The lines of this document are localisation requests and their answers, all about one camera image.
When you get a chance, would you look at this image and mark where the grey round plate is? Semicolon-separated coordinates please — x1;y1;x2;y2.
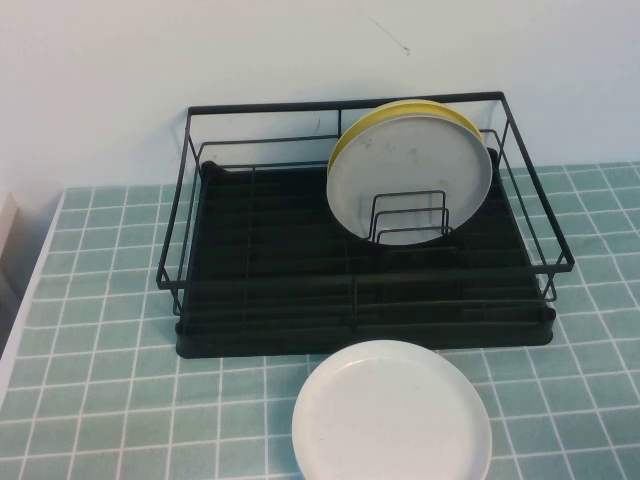
325;118;494;246

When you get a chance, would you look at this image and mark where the yellow round plate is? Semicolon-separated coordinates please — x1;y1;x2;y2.
327;98;485;177

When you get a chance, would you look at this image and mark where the white round plate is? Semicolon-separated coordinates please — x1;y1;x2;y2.
291;339;494;480

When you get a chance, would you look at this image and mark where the black plastic drain tray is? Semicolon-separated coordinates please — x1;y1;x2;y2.
174;147;557;360

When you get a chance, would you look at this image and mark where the teal grid tablecloth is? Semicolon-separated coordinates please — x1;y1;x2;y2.
0;162;640;480

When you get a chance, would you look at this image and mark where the black wire dish rack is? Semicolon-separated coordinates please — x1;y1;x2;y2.
155;90;575;334

